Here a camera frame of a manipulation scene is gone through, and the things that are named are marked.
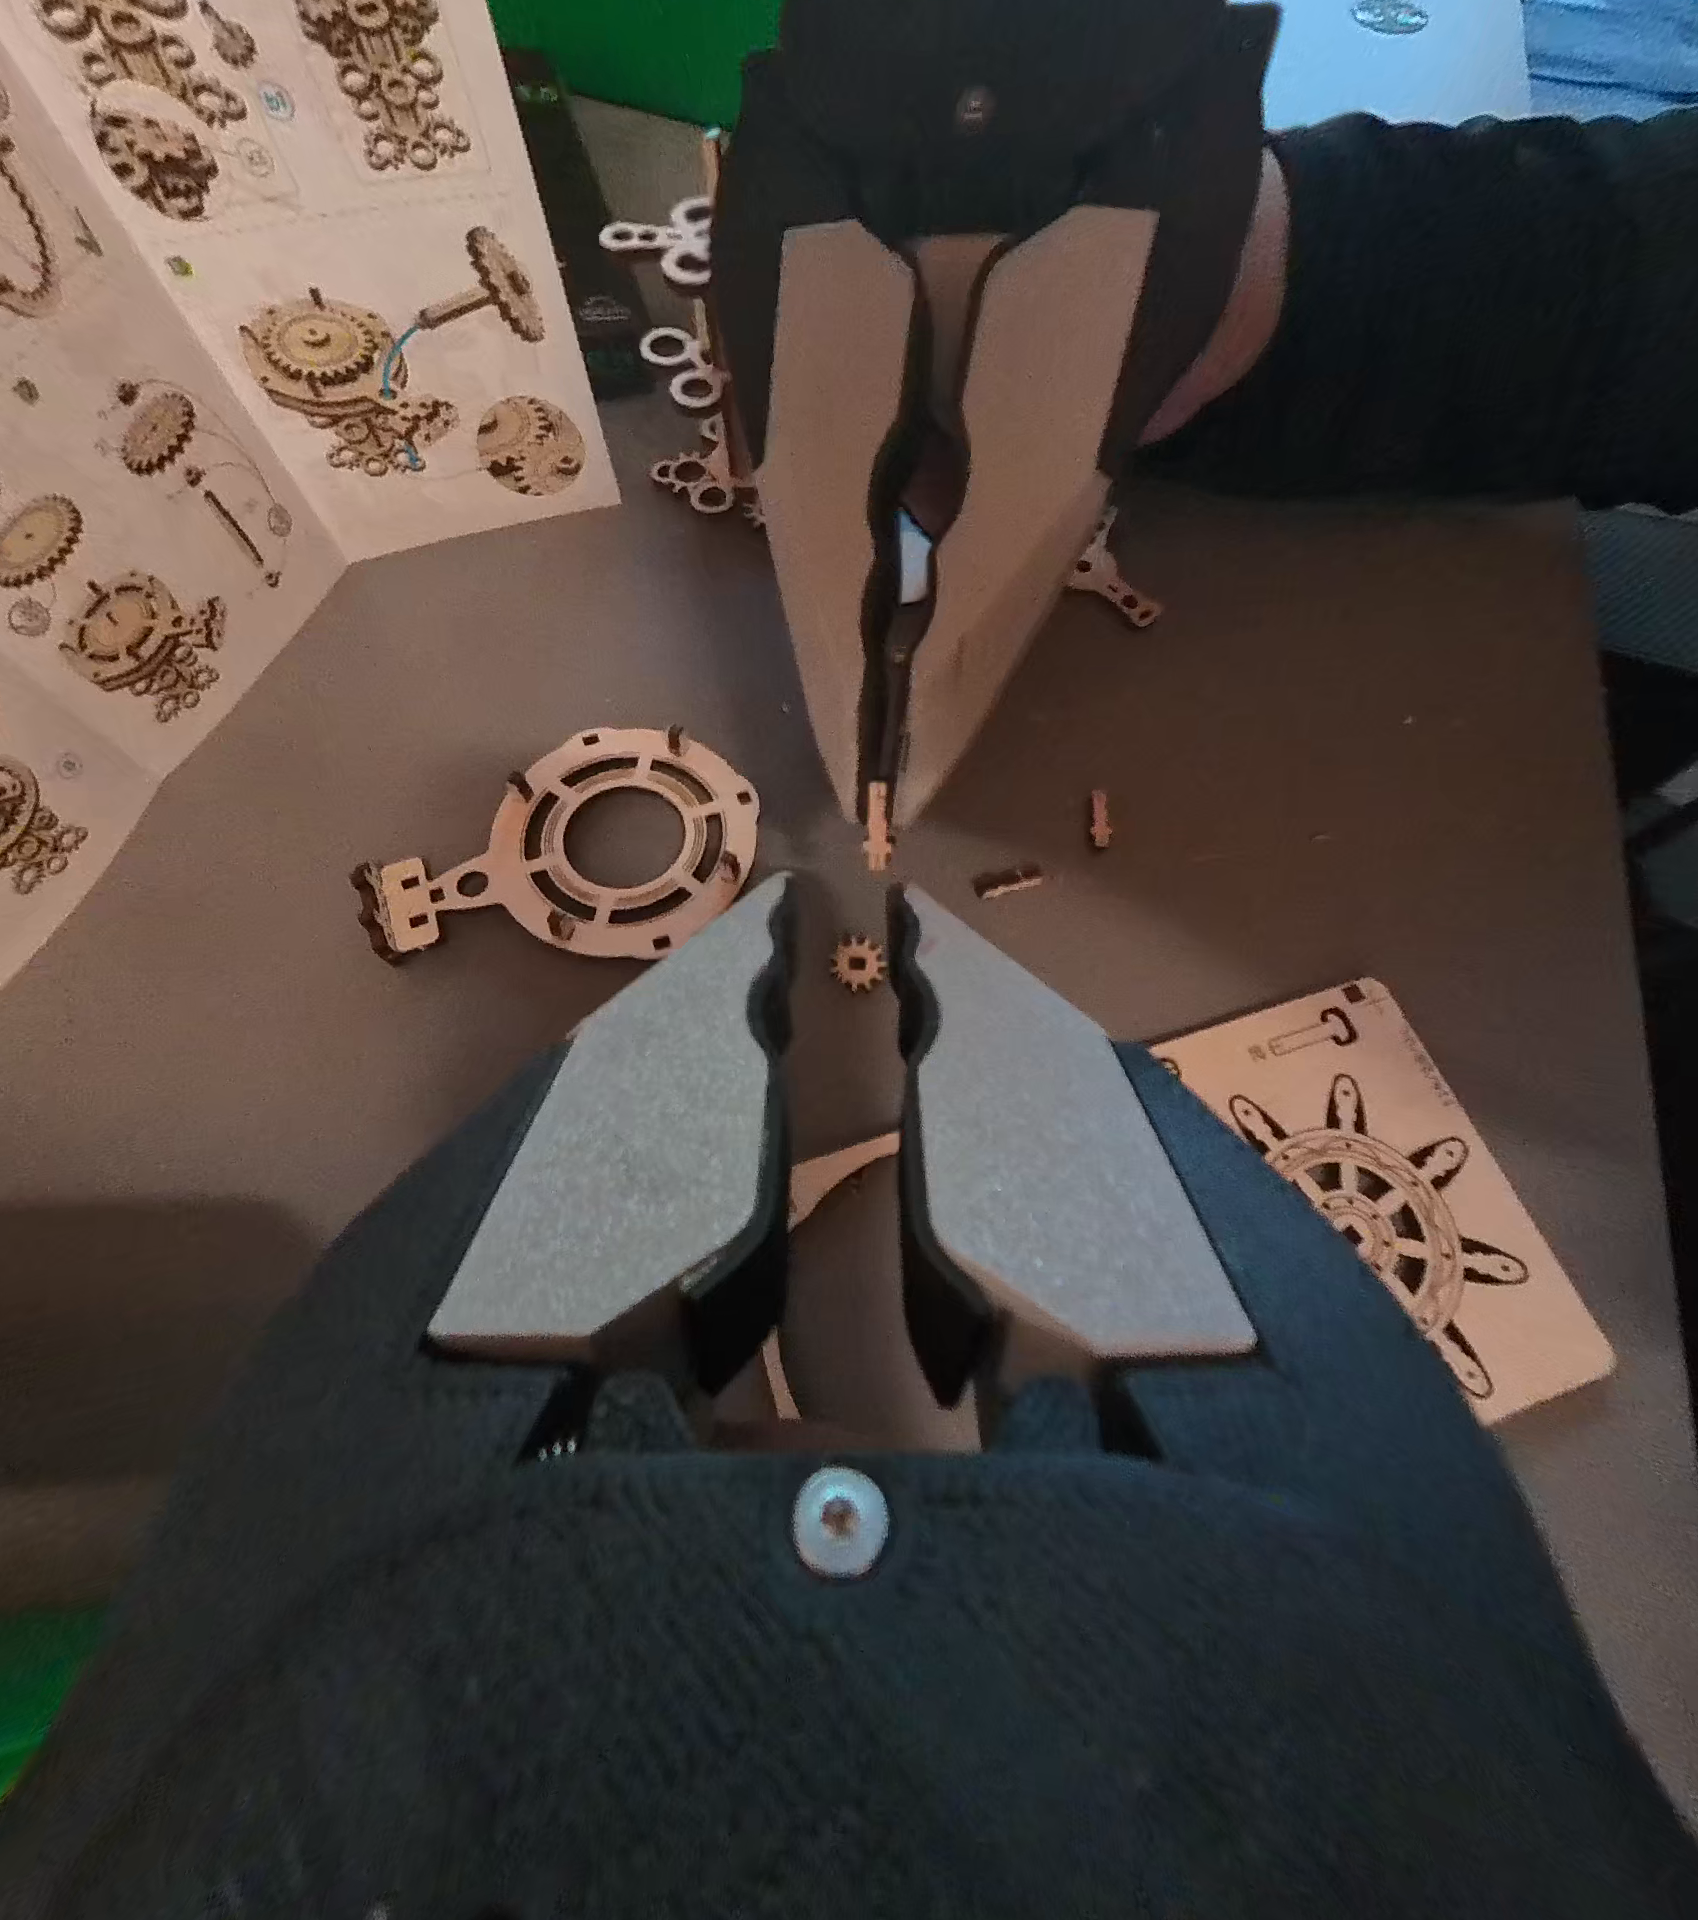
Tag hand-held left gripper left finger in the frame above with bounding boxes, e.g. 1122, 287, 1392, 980
424, 875, 794, 1389

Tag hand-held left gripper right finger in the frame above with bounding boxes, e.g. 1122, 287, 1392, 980
892, 887, 1259, 1406

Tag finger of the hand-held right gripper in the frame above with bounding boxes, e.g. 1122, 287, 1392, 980
757, 226, 927, 820
886, 204, 1162, 830

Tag person's right forearm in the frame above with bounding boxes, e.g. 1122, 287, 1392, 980
1133, 90, 1698, 536

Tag wooden parts sheet with wheel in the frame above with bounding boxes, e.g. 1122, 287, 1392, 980
761, 980, 1616, 1425

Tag person's right hand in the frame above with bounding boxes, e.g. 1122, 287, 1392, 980
1133, 226, 1294, 452

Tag black box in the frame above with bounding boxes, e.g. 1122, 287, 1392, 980
502, 45, 642, 398

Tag green board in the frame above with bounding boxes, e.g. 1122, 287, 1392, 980
484, 0, 790, 136

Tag white sheet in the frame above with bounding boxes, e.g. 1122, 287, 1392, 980
1262, 0, 1534, 129

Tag folded paper instruction sheet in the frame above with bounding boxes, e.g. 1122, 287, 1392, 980
0, 0, 622, 1078

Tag wooden ring assembly with handle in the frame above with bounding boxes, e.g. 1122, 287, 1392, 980
350, 725, 760, 964

